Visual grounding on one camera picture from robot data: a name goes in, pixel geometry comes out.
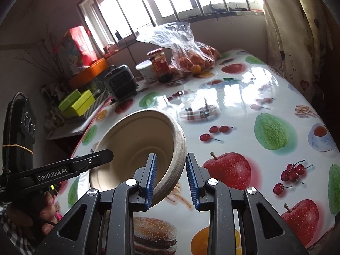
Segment dried branches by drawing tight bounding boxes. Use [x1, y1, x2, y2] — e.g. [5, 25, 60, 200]
[14, 38, 67, 77]

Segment glass jar with red label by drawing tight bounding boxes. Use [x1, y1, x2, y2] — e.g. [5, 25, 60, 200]
[147, 48, 170, 81]

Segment small grey heater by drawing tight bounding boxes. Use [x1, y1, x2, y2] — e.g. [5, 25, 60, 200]
[104, 64, 138, 101]

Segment grey flat board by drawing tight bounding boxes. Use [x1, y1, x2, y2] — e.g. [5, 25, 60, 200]
[46, 122, 88, 140]

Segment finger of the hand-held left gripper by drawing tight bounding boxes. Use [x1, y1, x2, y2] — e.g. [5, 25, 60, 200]
[72, 149, 115, 173]

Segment green box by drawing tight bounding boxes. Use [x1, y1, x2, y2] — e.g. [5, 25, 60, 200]
[69, 90, 96, 117]
[58, 90, 81, 112]

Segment window with metal bars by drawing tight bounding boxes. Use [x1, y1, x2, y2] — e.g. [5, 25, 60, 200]
[77, 0, 266, 48]

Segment fruit print tablecloth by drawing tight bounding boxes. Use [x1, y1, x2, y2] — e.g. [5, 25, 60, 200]
[68, 48, 340, 255]

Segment clear plastic bag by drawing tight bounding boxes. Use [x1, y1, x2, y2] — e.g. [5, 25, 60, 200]
[136, 22, 221, 75]

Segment striped box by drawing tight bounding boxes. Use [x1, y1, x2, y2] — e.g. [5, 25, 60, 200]
[80, 90, 110, 119]

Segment black cable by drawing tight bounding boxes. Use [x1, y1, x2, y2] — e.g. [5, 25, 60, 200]
[25, 210, 55, 227]

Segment pile of oranges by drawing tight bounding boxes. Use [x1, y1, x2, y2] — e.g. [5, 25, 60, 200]
[173, 46, 221, 75]

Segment white plastic tub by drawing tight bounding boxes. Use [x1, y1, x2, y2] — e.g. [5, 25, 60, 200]
[135, 60, 160, 83]

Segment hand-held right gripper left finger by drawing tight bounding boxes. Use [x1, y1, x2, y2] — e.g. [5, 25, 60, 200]
[33, 153, 158, 255]

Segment person's left hand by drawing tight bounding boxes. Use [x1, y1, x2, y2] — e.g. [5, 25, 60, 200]
[7, 191, 58, 235]

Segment white ribbed paper plate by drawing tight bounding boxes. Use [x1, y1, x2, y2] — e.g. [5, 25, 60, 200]
[77, 170, 92, 200]

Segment colourful printed box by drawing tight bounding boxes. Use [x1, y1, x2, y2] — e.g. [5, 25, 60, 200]
[54, 36, 85, 76]

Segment person's left forearm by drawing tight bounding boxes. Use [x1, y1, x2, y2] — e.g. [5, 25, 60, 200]
[0, 202, 36, 255]

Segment patterned curtain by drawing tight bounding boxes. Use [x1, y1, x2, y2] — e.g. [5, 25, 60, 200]
[255, 0, 332, 96]

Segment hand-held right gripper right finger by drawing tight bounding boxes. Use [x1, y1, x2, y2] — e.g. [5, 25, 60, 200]
[185, 153, 310, 255]

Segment orange box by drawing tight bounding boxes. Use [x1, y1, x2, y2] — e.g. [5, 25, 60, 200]
[69, 58, 109, 88]

